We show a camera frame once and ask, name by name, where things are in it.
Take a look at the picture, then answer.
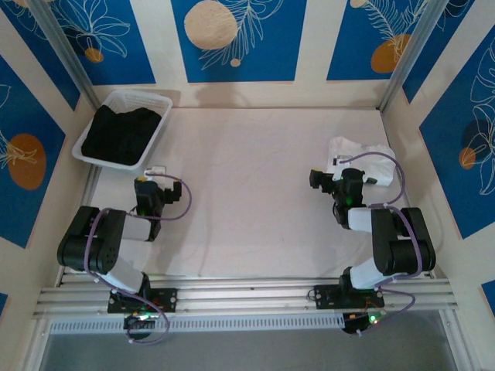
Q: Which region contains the black garment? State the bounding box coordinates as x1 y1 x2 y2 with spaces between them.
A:
80 106 163 166

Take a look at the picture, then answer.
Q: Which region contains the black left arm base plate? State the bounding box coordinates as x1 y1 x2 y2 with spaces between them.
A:
107 288 179 314

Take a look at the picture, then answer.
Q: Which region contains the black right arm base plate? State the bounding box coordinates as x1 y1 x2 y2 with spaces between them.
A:
313 284 384 310

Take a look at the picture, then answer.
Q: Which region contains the white plastic laundry basket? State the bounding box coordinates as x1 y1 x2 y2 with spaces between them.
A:
71 89 174 171

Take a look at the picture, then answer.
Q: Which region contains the white t-shirt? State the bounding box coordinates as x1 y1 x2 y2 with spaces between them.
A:
327 135 398 189

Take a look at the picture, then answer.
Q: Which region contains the aluminium front rail frame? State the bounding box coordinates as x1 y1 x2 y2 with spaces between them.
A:
32 276 459 318

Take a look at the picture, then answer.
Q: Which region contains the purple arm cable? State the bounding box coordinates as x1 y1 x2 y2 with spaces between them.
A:
338 152 417 329
84 173 193 345

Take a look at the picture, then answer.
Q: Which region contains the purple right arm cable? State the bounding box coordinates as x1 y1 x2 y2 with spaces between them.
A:
338 152 417 329

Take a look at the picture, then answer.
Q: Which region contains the aluminium corner post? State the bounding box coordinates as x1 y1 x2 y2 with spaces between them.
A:
377 0 444 114
29 0 108 120

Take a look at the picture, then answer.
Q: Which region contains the aluminium side rail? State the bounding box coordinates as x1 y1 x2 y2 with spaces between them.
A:
56 111 121 287
381 110 436 279

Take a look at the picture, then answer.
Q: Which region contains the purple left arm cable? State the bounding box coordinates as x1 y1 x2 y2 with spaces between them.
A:
84 173 193 345

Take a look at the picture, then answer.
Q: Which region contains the white table cover sheet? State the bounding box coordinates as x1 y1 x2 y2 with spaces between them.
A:
92 107 426 279

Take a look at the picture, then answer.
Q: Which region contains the white slotted cable duct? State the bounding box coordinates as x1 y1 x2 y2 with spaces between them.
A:
48 315 345 335

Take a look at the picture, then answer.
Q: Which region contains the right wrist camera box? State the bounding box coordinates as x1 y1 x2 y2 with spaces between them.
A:
331 155 352 182

